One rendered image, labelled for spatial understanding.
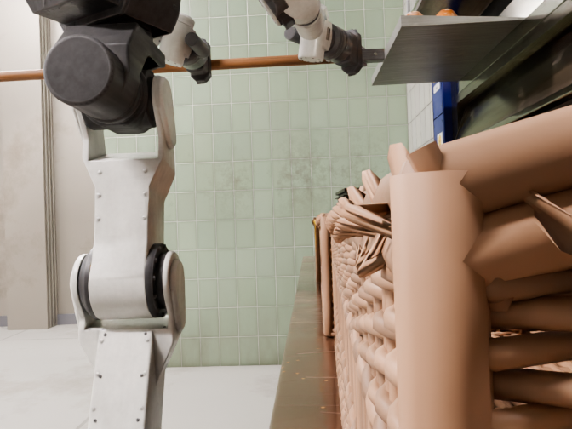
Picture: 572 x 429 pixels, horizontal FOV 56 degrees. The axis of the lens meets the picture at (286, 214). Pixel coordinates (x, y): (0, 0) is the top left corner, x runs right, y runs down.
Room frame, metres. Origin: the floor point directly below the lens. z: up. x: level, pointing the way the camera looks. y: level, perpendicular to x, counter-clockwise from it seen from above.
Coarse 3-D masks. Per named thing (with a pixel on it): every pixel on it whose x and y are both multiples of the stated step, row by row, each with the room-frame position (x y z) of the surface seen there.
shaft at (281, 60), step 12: (216, 60) 1.54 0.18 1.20; (228, 60) 1.54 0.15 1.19; (240, 60) 1.54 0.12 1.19; (252, 60) 1.53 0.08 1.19; (264, 60) 1.53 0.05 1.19; (276, 60) 1.53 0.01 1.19; (288, 60) 1.53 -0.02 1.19; (300, 60) 1.53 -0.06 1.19; (324, 60) 1.53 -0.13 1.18; (0, 72) 1.56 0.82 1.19; (12, 72) 1.56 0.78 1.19; (24, 72) 1.56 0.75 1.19; (36, 72) 1.55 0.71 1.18; (156, 72) 1.56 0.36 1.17
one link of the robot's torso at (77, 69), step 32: (64, 32) 0.92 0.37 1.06; (96, 32) 0.91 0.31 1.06; (128, 32) 0.91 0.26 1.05; (64, 64) 0.83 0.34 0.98; (96, 64) 0.83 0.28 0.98; (128, 64) 0.88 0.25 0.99; (160, 64) 1.08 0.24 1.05; (64, 96) 0.83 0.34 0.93; (96, 96) 0.83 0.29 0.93; (128, 96) 0.91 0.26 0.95
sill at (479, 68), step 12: (552, 0) 1.10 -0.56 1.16; (564, 0) 1.05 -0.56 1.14; (540, 12) 1.16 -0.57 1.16; (528, 24) 1.23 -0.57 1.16; (516, 36) 1.30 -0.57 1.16; (504, 48) 1.38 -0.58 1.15; (480, 60) 1.57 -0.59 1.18; (492, 60) 1.47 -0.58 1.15; (468, 72) 1.69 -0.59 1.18; (480, 72) 1.57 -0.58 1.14; (456, 84) 1.82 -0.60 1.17; (468, 84) 1.70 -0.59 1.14
